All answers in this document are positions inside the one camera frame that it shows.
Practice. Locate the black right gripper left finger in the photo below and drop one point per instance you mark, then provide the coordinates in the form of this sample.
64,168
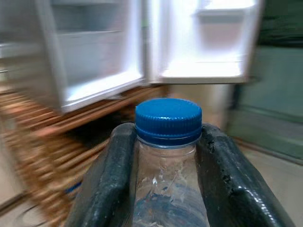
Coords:
111,179

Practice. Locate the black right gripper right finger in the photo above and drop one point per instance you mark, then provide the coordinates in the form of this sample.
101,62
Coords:
234,194

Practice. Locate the clear bottle with blue cap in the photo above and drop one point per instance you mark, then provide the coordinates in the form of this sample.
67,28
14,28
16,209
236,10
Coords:
168,120

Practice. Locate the clear fridge drawer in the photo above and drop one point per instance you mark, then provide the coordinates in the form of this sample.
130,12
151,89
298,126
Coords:
99,56

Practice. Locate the white fridge door shelf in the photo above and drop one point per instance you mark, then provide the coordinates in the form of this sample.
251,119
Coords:
220,16

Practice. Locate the wooden wine rack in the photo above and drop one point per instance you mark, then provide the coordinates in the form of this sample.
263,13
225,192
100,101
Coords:
47,142

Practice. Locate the green glass sliding door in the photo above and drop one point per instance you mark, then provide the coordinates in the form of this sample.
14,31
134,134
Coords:
277,94

